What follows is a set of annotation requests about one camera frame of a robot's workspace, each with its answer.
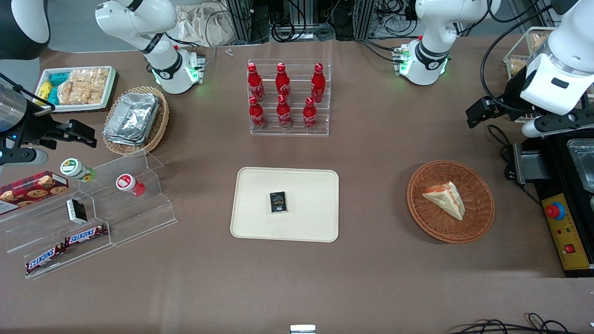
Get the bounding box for stacked aluminium foil trays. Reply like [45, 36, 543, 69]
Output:
[103, 92, 161, 147]

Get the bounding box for clear acrylic stepped stand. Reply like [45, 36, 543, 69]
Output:
[77, 149, 180, 247]
[0, 174, 114, 280]

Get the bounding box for clear acrylic bottle rack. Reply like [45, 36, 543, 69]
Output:
[247, 58, 332, 136]

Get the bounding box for small black white box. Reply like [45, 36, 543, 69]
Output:
[66, 198, 88, 225]

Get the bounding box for black floor cable bundle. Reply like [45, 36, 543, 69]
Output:
[446, 313, 585, 334]

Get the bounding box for aluminium frame post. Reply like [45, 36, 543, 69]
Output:
[223, 0, 255, 45]
[354, 0, 377, 40]

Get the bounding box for light oval wicker basket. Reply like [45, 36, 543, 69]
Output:
[102, 85, 170, 157]

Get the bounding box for red plaid cookie box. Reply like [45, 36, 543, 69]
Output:
[0, 170, 70, 215]

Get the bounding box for Snickers chocolate bar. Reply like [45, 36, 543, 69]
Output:
[64, 225, 109, 247]
[25, 244, 67, 275]

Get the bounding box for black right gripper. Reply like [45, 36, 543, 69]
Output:
[7, 103, 98, 150]

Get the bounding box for white rectangular snack tray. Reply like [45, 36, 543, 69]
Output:
[34, 65, 117, 114]

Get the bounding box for white bread crate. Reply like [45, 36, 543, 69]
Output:
[503, 26, 558, 78]

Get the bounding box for metal pan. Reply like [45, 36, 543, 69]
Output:
[566, 138, 594, 193]

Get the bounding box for small black card box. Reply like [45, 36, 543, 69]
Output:
[269, 191, 288, 214]

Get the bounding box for cream plastic serving tray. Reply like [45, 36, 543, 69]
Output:
[230, 167, 340, 243]

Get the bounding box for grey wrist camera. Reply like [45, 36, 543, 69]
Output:
[521, 109, 594, 138]
[0, 147, 48, 166]

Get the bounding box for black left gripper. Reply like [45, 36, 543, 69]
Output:
[465, 70, 540, 129]

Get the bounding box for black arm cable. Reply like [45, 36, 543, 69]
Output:
[479, 0, 564, 116]

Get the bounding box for beige cloth bag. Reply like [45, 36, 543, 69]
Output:
[173, 2, 234, 47]

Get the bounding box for brown round wicker basket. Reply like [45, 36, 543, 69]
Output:
[407, 160, 495, 244]

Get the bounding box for black cable on table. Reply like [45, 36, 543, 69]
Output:
[486, 124, 543, 207]

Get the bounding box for green lid sunflower cup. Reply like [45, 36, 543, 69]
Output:
[60, 157, 97, 183]

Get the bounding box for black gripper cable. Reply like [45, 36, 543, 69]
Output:
[0, 73, 57, 112]

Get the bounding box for red Coca-Cola bottle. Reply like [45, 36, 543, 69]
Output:
[247, 63, 265, 103]
[248, 96, 267, 130]
[310, 63, 326, 104]
[303, 96, 318, 132]
[275, 62, 291, 103]
[276, 94, 293, 130]

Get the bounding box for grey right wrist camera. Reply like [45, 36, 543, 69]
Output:
[0, 147, 48, 166]

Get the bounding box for black control box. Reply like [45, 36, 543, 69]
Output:
[531, 130, 594, 279]

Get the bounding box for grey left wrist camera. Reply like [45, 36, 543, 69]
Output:
[521, 109, 594, 138]

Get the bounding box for grey metal box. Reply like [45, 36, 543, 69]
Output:
[512, 141, 554, 186]

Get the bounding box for triangular wrapped sandwich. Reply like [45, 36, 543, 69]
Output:
[421, 181, 466, 221]

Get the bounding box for rice cracker snack pack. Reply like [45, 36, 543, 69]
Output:
[57, 80, 90, 106]
[70, 68, 110, 104]

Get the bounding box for red lid strawberry cup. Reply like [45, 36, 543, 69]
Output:
[116, 173, 146, 197]

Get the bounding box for yellow control panel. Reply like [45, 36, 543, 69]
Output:
[541, 193, 593, 271]

